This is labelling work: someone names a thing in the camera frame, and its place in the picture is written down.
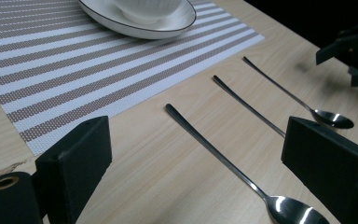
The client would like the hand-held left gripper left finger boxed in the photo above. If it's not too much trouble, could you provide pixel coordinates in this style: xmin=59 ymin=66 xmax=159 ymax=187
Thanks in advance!
xmin=34 ymin=115 xmax=113 ymax=224

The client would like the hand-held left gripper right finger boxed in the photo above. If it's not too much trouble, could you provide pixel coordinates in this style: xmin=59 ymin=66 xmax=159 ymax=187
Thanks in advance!
xmin=281 ymin=116 xmax=358 ymax=224

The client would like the large steel spoon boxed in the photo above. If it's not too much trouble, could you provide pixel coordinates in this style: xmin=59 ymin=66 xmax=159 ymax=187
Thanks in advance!
xmin=164 ymin=103 xmax=331 ymax=224

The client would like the white plate with dark rim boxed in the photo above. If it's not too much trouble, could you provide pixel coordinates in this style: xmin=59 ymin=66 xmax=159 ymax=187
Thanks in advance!
xmin=76 ymin=0 xmax=198 ymax=41

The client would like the middle silver utensil handle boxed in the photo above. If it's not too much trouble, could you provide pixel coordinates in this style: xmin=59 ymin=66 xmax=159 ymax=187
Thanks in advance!
xmin=212 ymin=75 xmax=286 ymax=139

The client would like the white ribbed bowl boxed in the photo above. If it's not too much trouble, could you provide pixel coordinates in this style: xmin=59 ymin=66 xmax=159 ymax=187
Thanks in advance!
xmin=113 ymin=0 xmax=184 ymax=25

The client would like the small steel spoon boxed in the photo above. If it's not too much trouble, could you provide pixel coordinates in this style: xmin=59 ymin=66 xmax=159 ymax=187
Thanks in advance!
xmin=241 ymin=55 xmax=355 ymax=131

